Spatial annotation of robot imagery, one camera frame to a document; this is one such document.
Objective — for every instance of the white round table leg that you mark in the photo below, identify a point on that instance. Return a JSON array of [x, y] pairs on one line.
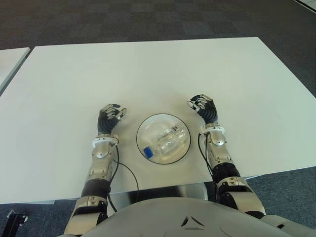
[[192, 191]]

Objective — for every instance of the neighbouring white table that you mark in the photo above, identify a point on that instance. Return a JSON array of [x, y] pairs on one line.
[[10, 64]]

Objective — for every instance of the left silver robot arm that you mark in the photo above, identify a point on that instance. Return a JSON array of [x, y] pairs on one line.
[[101, 153]]

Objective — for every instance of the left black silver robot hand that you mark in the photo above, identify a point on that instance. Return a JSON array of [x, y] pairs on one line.
[[106, 122]]

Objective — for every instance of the black stand with caster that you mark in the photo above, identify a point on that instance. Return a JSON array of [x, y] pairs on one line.
[[14, 222]]

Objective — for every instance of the clear bottle with blue cap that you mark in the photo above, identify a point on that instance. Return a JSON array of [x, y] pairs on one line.
[[168, 145]]

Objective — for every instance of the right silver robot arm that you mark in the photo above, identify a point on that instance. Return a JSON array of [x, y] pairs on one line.
[[218, 143]]

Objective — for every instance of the grey robot torso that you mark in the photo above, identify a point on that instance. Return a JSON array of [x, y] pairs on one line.
[[172, 217]]

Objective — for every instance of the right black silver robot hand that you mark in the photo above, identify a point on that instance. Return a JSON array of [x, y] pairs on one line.
[[209, 112]]

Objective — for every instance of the white plate with black rim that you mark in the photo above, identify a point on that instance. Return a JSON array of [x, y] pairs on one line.
[[145, 133]]

